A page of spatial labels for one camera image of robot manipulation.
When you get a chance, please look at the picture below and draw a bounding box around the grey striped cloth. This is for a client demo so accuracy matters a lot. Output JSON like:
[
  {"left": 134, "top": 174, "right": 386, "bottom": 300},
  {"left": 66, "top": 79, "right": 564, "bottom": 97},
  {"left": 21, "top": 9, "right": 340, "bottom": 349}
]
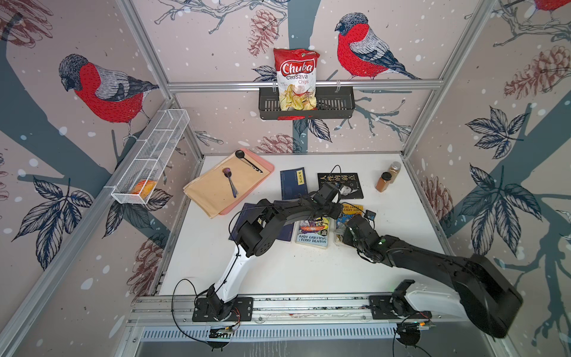
[{"left": 334, "top": 216, "right": 352, "bottom": 245}]

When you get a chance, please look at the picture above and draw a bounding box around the yellow orange treehouse book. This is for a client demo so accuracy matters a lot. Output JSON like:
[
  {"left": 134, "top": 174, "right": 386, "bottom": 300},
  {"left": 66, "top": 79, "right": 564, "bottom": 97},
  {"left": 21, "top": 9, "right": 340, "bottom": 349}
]
[{"left": 338, "top": 203, "right": 364, "bottom": 219}]

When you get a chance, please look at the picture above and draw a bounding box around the black book with face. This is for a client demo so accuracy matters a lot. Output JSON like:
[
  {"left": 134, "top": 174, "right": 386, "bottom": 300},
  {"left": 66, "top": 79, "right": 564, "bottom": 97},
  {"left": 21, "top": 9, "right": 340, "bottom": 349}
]
[{"left": 318, "top": 173, "right": 364, "bottom": 199}]

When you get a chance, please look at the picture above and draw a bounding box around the colourful treehouse book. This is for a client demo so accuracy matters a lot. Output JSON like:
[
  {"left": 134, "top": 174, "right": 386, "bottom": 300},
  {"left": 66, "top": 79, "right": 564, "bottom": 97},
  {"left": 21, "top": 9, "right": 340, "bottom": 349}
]
[{"left": 294, "top": 217, "right": 330, "bottom": 249}]

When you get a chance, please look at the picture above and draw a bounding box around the blue book yellow label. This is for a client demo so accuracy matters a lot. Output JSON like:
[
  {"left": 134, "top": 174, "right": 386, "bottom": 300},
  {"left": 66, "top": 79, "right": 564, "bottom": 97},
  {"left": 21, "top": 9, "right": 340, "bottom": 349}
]
[{"left": 280, "top": 167, "right": 308, "bottom": 200}]

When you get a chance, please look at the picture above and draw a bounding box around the dark blue book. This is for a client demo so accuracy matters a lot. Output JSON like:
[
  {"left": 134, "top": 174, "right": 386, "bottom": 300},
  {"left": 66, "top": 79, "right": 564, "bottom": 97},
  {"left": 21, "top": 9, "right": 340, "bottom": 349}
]
[
  {"left": 277, "top": 223, "right": 295, "bottom": 242},
  {"left": 229, "top": 203, "right": 259, "bottom": 241}
]

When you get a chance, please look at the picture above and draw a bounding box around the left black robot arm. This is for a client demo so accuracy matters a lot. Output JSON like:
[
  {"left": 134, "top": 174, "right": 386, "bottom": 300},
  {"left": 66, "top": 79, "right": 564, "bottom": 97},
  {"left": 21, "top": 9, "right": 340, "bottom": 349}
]
[{"left": 206, "top": 182, "right": 342, "bottom": 320}]

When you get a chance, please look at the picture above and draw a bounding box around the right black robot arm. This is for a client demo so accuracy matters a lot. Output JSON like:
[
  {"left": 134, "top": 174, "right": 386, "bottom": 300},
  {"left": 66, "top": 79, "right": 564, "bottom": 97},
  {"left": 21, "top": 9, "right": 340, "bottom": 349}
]
[{"left": 343, "top": 216, "right": 523, "bottom": 339}]

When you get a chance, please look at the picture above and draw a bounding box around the brown spice jar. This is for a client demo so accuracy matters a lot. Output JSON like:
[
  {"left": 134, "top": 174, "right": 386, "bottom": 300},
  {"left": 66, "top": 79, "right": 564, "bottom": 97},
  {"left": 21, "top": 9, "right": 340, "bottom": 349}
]
[{"left": 376, "top": 171, "right": 393, "bottom": 193}]

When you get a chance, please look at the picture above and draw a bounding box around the pink tray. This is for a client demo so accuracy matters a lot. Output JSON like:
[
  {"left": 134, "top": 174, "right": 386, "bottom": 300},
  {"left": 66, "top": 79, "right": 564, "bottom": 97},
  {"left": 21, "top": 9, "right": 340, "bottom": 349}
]
[{"left": 219, "top": 147, "right": 275, "bottom": 215}]

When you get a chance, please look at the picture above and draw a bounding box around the tan spice jar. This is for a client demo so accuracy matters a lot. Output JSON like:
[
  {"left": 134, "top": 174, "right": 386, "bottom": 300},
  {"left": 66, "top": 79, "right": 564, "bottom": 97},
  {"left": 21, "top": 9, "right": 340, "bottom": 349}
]
[{"left": 388, "top": 162, "right": 401, "bottom": 181}]

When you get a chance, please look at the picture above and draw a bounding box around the black spoon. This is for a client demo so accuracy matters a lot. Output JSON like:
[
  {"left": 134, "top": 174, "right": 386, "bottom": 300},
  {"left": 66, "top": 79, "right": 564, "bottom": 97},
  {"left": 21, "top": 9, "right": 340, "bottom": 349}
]
[{"left": 234, "top": 150, "right": 263, "bottom": 173}]

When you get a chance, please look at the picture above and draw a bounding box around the iridescent purple spoon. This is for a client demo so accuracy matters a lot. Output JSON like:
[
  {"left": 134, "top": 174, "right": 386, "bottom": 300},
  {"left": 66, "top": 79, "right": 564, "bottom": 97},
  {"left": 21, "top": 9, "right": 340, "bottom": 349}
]
[{"left": 222, "top": 167, "right": 239, "bottom": 198}]

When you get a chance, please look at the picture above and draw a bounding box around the tan paper sheet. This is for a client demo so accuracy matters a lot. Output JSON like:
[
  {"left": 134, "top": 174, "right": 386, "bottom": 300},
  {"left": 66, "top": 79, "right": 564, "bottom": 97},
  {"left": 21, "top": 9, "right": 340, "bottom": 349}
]
[{"left": 183, "top": 152, "right": 272, "bottom": 219}]

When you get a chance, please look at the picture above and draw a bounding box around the red cassava chips bag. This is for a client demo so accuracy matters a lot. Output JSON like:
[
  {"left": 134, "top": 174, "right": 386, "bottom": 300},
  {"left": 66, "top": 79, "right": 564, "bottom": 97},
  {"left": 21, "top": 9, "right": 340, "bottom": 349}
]
[{"left": 274, "top": 48, "right": 320, "bottom": 111}]

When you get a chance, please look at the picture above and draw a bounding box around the orange packet in shelf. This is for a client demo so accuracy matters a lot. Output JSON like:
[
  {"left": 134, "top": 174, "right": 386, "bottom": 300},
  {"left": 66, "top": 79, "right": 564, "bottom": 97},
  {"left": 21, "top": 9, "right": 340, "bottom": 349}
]
[{"left": 129, "top": 179, "right": 157, "bottom": 198}]

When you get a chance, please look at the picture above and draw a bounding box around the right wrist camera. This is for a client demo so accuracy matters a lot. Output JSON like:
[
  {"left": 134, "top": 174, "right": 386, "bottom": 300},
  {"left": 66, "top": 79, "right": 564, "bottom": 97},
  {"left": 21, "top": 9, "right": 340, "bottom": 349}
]
[{"left": 364, "top": 210, "right": 376, "bottom": 223}]

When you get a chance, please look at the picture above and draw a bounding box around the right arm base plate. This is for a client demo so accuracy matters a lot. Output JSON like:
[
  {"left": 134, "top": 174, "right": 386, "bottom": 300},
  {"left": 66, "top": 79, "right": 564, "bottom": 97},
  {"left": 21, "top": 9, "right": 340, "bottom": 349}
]
[{"left": 368, "top": 295, "right": 432, "bottom": 320}]

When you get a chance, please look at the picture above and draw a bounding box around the black wall basket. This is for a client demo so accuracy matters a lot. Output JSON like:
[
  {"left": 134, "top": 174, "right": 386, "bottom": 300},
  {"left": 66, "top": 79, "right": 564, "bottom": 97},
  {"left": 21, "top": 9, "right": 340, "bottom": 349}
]
[{"left": 258, "top": 86, "right": 355, "bottom": 120}]

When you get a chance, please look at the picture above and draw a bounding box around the black cable right base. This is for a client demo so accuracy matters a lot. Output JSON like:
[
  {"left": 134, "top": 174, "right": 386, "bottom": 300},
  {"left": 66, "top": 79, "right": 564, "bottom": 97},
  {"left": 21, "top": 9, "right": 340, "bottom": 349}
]
[{"left": 392, "top": 311, "right": 431, "bottom": 357}]

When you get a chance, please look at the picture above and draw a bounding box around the black cable base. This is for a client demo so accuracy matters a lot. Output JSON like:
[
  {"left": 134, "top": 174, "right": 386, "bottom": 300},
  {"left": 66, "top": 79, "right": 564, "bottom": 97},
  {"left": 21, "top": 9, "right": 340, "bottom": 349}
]
[
  {"left": 392, "top": 311, "right": 431, "bottom": 357},
  {"left": 170, "top": 278, "right": 233, "bottom": 347}
]

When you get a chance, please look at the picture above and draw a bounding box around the black cable left base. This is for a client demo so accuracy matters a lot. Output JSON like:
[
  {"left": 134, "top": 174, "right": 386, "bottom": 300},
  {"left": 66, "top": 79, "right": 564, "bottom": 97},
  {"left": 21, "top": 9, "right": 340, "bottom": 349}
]
[{"left": 170, "top": 278, "right": 233, "bottom": 347}]

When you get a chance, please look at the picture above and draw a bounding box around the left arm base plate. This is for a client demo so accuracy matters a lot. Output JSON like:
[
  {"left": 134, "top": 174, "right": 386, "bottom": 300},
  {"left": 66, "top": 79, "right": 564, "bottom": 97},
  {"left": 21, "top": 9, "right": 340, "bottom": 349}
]
[{"left": 192, "top": 295, "right": 254, "bottom": 322}]

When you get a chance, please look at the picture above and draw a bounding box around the white wire shelf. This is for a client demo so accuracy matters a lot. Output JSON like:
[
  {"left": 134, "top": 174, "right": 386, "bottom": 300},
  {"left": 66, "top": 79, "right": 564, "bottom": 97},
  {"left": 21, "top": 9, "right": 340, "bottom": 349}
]
[{"left": 112, "top": 109, "right": 190, "bottom": 205}]

